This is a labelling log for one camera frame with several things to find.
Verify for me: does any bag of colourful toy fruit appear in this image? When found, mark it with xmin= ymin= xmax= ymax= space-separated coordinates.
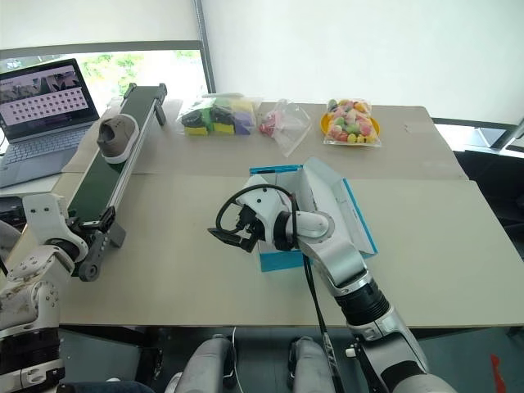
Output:
xmin=319 ymin=97 xmax=383 ymax=147

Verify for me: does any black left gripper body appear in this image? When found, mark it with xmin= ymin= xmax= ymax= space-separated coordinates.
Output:
xmin=66 ymin=216 xmax=108 ymax=251

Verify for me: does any green conveyor belt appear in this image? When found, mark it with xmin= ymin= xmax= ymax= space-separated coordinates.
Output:
xmin=66 ymin=82 xmax=169 ymax=233

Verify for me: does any red strip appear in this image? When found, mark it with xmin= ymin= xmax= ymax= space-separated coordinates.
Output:
xmin=490 ymin=353 xmax=509 ymax=393

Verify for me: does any grey window frame post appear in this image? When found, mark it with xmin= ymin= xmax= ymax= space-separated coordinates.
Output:
xmin=191 ymin=0 xmax=217 ymax=96

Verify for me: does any clear bag with pink pieces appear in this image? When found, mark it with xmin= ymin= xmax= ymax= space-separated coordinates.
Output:
xmin=257 ymin=98 xmax=313 ymax=158

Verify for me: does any thin white cable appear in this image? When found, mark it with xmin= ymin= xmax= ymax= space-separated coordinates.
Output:
xmin=223 ymin=326 xmax=239 ymax=380

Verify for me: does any right gripper long pointed finger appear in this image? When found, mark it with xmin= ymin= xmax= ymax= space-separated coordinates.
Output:
xmin=207 ymin=227 xmax=246 ymax=246

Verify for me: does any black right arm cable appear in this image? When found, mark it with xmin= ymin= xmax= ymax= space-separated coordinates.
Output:
xmin=215 ymin=184 xmax=347 ymax=393

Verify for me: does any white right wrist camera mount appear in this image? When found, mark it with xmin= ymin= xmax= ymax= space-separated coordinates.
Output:
xmin=236 ymin=186 xmax=288 ymax=243

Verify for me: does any dark blue cloth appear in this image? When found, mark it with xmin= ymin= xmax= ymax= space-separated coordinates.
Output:
xmin=60 ymin=379 xmax=157 ymax=393

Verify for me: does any grey rounded padded shape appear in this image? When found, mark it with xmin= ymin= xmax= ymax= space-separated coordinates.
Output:
xmin=287 ymin=336 xmax=341 ymax=393
xmin=165 ymin=334 xmax=237 ymax=393

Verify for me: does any left gripper grey flat finger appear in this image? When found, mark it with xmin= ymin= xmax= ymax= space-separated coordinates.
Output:
xmin=108 ymin=223 xmax=128 ymax=249

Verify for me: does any grey sneaker with white sole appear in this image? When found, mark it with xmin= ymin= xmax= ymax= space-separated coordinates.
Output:
xmin=96 ymin=114 xmax=139 ymax=165

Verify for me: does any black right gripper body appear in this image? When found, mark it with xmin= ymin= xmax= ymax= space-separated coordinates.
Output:
xmin=233 ymin=204 xmax=267 ymax=246

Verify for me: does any open grey laptop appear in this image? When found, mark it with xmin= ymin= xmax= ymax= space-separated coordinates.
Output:
xmin=0 ymin=57 xmax=101 ymax=190

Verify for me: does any bag of coloured sponges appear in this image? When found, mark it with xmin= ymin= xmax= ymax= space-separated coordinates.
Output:
xmin=176 ymin=94 xmax=259 ymax=138

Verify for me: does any blue and white shoebox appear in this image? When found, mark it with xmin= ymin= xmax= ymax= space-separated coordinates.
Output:
xmin=249 ymin=156 xmax=379 ymax=273

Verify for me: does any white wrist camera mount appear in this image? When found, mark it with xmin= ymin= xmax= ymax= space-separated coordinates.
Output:
xmin=236 ymin=186 xmax=288 ymax=243
xmin=21 ymin=193 xmax=89 ymax=258

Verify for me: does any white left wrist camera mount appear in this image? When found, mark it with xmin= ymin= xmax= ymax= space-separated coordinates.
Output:
xmin=21 ymin=193 xmax=89 ymax=258

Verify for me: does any left gripper dark holed finger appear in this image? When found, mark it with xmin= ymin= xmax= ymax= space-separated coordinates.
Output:
xmin=79 ymin=230 xmax=111 ymax=283

